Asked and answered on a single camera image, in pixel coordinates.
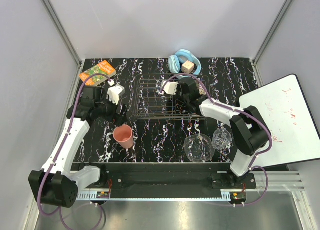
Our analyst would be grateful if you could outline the orange paperback book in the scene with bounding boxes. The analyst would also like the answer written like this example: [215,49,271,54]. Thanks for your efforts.
[78,60,117,87]

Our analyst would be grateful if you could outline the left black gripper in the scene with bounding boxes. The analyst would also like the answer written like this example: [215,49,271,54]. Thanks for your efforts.
[95,91,128,127]

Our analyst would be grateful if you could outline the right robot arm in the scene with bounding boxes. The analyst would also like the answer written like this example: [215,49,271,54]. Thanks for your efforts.
[175,77,272,189]

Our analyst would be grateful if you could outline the white whiteboard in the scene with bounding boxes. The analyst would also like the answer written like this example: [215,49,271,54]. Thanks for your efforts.
[239,74,320,167]

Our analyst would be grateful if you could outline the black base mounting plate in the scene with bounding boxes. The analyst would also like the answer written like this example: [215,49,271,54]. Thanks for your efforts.
[72,162,257,201]

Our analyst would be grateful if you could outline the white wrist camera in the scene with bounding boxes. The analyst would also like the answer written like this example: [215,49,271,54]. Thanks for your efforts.
[107,80,125,105]
[161,80,179,96]

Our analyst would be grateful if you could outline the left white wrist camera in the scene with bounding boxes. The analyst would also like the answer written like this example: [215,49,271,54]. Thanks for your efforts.
[107,80,125,105]

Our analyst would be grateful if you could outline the clear glass plate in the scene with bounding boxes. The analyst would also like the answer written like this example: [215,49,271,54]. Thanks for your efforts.
[183,134,215,163]

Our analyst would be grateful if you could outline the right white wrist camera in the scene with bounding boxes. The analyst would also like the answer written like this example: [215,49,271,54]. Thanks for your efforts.
[161,80,179,96]

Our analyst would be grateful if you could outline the brown patterned bowl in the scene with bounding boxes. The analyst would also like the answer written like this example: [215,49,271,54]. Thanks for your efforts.
[195,80,207,96]

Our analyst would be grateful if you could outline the beige wooden cube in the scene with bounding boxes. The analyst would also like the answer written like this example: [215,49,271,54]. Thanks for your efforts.
[181,60,195,74]

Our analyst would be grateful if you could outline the clear glass mug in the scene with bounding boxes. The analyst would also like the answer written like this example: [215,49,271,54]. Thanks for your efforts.
[212,128,232,151]

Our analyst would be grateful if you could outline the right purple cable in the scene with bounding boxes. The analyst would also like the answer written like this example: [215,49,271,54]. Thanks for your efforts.
[159,73,273,207]

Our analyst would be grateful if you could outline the pink plastic cup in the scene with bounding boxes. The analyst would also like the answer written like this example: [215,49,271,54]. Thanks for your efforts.
[113,124,134,149]

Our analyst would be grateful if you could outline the grey wire dish rack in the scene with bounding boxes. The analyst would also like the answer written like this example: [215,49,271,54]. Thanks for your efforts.
[131,73,205,121]

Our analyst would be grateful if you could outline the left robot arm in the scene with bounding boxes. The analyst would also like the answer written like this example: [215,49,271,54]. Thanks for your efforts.
[28,84,127,208]

